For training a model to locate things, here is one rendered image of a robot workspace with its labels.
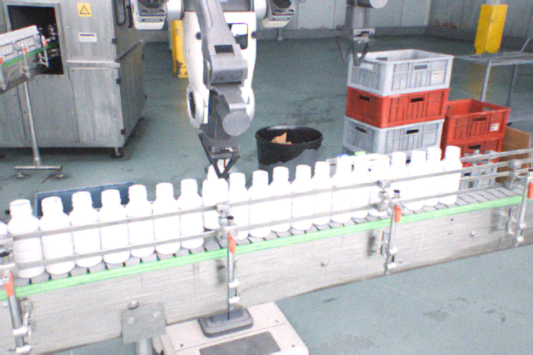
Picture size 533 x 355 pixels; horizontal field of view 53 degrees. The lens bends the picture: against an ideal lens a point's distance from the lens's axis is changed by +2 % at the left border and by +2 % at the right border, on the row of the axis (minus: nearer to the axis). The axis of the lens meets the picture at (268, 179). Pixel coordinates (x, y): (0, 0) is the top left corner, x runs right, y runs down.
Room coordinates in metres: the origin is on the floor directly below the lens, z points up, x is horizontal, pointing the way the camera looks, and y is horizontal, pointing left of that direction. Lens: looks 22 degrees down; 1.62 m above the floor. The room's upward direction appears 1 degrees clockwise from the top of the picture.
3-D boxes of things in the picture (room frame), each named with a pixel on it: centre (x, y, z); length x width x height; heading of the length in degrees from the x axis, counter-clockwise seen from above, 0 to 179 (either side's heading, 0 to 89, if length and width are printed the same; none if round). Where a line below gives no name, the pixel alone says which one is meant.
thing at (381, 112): (3.71, -0.91, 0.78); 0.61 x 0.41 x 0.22; 120
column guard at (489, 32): (10.61, -4.22, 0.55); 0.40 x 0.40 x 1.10; 23
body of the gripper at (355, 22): (1.47, -0.23, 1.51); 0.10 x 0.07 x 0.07; 23
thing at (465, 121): (4.08, -1.51, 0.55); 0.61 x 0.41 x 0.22; 116
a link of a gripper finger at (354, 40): (1.45, -0.23, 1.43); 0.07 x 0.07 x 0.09; 23
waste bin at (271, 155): (3.32, -0.13, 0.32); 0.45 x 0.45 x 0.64
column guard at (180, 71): (8.85, 1.44, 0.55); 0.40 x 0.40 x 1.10; 23
